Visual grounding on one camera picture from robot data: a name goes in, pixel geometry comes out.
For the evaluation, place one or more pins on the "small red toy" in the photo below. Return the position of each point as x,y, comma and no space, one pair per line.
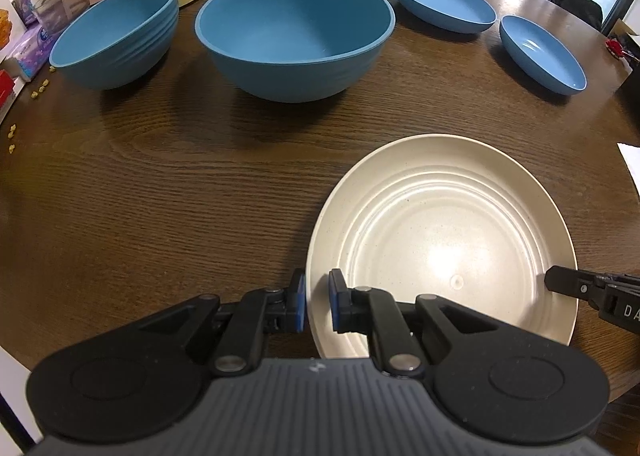
614,46

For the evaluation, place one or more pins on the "brown cardboard box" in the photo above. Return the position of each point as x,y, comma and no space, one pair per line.
622,28

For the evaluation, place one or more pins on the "white paper sheet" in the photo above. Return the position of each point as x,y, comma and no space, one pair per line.
631,156

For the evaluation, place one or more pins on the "purple tissue pack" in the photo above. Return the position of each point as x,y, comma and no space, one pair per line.
30,53

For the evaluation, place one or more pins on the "small blue bowl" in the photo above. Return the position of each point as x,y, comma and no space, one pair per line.
110,36

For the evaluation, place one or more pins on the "cream round plate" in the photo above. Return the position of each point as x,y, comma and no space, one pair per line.
440,216

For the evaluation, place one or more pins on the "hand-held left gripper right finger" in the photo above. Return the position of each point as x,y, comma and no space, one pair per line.
336,306

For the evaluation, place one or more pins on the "scattered yellow corn kernels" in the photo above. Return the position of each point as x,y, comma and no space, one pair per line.
35,95

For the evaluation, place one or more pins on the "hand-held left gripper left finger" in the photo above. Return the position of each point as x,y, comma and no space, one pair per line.
298,301

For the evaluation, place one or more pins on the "black box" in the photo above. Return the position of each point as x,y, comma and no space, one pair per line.
631,83

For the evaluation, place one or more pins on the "red box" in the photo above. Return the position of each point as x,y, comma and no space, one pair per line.
5,88

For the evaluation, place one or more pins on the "black bag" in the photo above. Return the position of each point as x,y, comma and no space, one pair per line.
575,1

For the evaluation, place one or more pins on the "large blue bowl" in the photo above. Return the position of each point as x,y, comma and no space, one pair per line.
295,21

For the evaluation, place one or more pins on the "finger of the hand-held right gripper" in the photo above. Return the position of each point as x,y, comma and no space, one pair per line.
570,281

